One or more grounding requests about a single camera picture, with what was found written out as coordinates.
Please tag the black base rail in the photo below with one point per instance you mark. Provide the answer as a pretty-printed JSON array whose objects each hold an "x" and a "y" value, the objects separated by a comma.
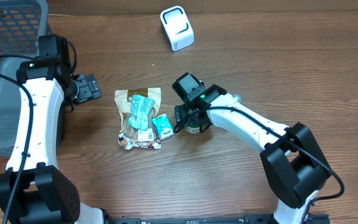
[{"x": 247, "y": 219}]

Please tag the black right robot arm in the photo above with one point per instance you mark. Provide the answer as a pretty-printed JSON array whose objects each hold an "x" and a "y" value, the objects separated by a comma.
[{"x": 294, "y": 164}]

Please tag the green lid white jar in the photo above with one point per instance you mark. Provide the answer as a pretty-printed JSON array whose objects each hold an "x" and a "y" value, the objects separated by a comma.
[{"x": 192, "y": 129}]

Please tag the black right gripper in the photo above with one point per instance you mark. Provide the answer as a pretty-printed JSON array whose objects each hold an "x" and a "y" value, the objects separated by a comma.
[{"x": 188, "y": 120}]

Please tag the grey plastic mesh basket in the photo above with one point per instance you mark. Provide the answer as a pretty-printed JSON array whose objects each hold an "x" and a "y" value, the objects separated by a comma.
[{"x": 21, "y": 23}]

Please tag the clear bottle yellow liquid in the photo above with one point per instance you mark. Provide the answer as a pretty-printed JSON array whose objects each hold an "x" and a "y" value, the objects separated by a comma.
[{"x": 238, "y": 98}]

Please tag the green white tissue pack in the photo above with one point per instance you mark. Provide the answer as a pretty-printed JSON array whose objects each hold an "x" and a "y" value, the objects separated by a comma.
[{"x": 163, "y": 126}]

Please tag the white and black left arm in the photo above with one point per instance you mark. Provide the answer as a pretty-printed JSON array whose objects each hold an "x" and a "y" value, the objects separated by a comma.
[{"x": 32, "y": 188}]

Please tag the white barcode scanner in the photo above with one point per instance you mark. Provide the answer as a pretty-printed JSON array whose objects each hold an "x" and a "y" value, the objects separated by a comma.
[{"x": 177, "y": 28}]

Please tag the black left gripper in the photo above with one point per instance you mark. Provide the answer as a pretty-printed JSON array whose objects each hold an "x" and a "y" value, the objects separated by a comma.
[{"x": 90, "y": 89}]

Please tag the brown patterned snack packet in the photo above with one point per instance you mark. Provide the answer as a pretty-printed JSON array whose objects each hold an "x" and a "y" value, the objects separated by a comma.
[{"x": 144, "y": 139}]

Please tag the teal white snack packet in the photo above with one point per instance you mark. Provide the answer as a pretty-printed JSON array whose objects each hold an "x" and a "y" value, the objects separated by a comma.
[{"x": 141, "y": 107}]

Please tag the beige brown paper pouch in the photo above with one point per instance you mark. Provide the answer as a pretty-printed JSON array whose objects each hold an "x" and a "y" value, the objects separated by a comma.
[{"x": 123, "y": 100}]

